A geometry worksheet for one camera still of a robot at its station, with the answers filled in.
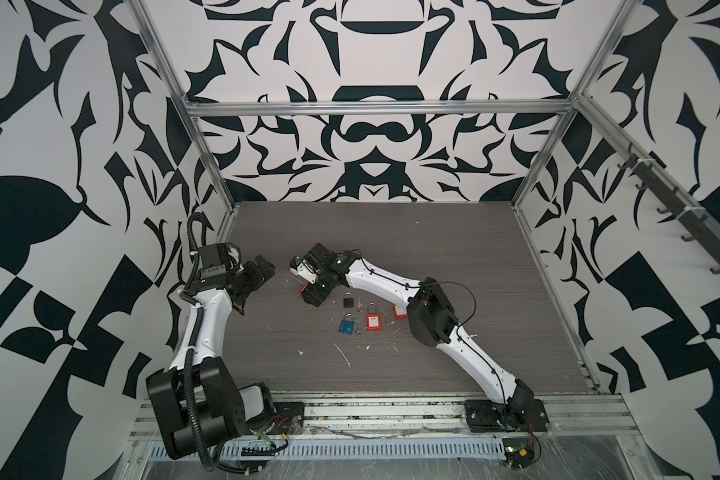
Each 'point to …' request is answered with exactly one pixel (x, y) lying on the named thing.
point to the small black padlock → (348, 302)
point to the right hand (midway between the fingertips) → (311, 287)
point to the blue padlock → (347, 325)
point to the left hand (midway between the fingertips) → (262, 270)
